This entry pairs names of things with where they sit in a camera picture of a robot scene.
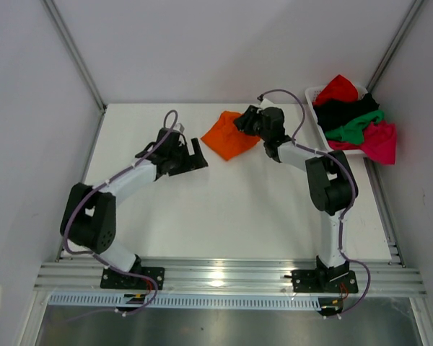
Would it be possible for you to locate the green t shirt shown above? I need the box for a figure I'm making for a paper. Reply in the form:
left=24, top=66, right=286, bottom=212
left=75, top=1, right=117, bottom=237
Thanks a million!
left=325, top=110, right=385, bottom=146

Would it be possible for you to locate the red t shirt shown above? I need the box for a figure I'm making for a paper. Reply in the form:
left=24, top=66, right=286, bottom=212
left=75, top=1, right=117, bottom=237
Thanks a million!
left=313, top=74, right=359, bottom=106

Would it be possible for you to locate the black t shirt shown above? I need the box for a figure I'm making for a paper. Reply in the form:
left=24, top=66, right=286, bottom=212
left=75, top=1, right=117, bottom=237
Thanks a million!
left=313, top=93, right=380, bottom=132

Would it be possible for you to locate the slotted grey cable duct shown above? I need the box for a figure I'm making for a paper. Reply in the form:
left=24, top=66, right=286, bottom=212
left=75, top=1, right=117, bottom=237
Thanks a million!
left=48, top=293, right=320, bottom=311

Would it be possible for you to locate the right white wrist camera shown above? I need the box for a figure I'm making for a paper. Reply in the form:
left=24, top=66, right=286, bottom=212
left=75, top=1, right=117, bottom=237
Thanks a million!
left=260, top=98, right=274, bottom=109

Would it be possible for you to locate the orange t shirt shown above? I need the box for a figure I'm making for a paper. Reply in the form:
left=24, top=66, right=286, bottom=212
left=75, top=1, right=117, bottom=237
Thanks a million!
left=201, top=111, right=260, bottom=161

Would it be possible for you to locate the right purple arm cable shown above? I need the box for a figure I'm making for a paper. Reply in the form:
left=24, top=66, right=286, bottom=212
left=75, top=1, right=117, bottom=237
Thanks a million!
left=257, top=89, right=372, bottom=320

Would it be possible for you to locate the magenta t shirt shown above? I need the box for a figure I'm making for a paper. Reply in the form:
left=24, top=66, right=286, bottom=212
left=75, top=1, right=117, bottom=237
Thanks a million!
left=328, top=120, right=397, bottom=165

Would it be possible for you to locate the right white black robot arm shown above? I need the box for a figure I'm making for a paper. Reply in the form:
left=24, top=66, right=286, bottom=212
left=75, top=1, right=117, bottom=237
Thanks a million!
left=233, top=105, right=358, bottom=292

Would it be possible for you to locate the white plastic laundry basket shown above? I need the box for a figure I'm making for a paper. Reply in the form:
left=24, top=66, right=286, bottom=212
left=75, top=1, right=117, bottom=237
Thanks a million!
left=305, top=84, right=367, bottom=158

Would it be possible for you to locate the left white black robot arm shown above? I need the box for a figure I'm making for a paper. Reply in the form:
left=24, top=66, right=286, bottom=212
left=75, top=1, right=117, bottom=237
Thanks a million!
left=60, top=128, right=208, bottom=288

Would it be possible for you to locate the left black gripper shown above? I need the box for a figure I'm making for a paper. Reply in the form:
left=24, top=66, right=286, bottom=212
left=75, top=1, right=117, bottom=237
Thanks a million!
left=168, top=138, right=207, bottom=177

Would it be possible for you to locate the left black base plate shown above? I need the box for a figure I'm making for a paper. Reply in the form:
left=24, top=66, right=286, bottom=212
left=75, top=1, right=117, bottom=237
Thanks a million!
left=100, top=266, right=165, bottom=290

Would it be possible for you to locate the aluminium mounting rail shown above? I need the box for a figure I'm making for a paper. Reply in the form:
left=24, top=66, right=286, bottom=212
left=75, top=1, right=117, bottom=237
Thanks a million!
left=34, top=256, right=427, bottom=298

